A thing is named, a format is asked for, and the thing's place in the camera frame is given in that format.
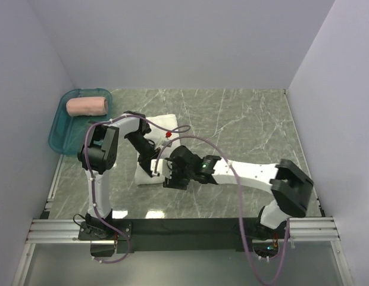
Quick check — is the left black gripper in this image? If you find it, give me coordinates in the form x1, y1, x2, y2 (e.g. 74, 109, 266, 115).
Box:
126, 132, 162, 178

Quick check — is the white towel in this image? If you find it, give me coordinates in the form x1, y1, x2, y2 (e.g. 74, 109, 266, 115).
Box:
134, 113, 185, 187

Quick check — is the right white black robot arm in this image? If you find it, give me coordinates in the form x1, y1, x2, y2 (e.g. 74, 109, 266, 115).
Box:
151, 145, 314, 241

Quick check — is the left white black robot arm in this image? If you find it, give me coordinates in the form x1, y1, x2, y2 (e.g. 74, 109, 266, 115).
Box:
77, 111, 160, 240

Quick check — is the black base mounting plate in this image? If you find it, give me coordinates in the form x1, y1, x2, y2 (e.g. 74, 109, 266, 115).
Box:
77, 217, 291, 257

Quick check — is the rolled pink towel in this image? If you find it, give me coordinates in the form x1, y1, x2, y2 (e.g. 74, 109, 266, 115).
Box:
66, 97, 108, 117

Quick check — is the teal plastic tray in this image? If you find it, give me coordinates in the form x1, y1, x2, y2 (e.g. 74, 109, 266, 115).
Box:
48, 88, 112, 156

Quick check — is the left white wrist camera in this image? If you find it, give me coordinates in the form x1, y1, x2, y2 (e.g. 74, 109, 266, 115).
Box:
157, 132, 174, 148

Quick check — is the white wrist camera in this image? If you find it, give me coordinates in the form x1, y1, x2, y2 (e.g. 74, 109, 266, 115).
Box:
157, 132, 174, 148
151, 158, 172, 179

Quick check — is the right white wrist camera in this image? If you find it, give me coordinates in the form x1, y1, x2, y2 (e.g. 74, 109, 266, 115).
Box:
151, 158, 172, 179

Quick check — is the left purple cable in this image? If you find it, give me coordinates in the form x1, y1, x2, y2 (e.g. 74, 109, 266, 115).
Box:
82, 114, 191, 265

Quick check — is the aluminium rail frame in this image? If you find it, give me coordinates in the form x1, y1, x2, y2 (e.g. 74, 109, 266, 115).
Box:
11, 160, 355, 286

